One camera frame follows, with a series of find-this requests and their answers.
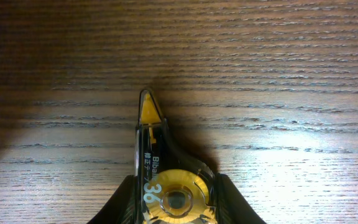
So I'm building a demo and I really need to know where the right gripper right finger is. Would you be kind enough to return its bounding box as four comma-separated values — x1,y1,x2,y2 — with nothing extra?
216,174,266,224

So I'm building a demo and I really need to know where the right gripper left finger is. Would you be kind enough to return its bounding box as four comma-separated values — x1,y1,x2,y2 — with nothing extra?
88,175,136,224

